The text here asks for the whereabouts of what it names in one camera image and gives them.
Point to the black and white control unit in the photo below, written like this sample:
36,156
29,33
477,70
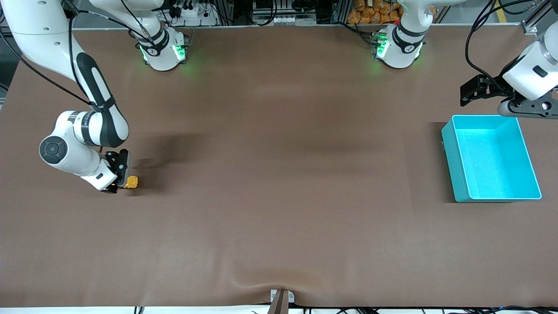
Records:
283,19

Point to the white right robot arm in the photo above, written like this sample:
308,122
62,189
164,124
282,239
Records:
48,26

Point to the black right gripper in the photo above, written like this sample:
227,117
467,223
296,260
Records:
114,162

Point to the metal table clamp bracket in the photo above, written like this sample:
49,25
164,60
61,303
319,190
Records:
281,303

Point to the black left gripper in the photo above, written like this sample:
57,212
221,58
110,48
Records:
495,88

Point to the white power strip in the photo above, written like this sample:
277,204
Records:
192,15

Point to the aluminium frame rail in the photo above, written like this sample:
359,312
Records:
534,19

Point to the brown table mat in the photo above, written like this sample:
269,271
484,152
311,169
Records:
279,196

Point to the yellow beetle toy car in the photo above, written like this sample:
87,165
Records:
132,182

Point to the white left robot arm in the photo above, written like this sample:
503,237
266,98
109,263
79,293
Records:
403,43

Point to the teal plastic storage bin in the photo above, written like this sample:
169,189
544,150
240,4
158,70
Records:
457,174

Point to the orange snack packets pile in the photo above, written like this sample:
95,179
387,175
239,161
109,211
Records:
370,15

